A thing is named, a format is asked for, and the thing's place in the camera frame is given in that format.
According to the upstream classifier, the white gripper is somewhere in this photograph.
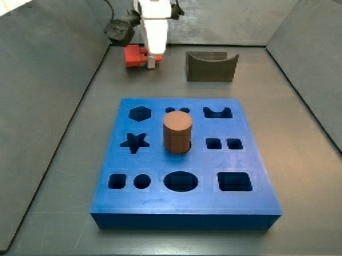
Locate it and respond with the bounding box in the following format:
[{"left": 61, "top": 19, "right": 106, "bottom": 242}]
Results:
[{"left": 134, "top": 0, "right": 185, "bottom": 69}]

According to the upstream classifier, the red three prong object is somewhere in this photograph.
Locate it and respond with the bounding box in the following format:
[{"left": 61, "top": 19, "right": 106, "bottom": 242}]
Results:
[{"left": 125, "top": 45, "right": 164, "bottom": 68}]

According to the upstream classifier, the black curved fixture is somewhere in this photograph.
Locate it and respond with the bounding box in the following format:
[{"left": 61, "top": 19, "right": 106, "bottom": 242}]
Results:
[{"left": 186, "top": 51, "right": 240, "bottom": 82}]

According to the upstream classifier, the brown cylinder peg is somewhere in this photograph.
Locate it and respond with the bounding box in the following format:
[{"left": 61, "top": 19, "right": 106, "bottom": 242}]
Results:
[{"left": 164, "top": 111, "right": 193, "bottom": 154}]

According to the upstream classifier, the blue shape sorting block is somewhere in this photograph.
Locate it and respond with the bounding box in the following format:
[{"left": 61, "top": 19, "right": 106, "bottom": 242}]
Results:
[{"left": 90, "top": 98, "right": 282, "bottom": 230}]

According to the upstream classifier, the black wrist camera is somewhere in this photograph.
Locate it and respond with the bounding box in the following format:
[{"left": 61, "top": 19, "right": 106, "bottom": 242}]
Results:
[{"left": 105, "top": 19, "right": 136, "bottom": 47}]

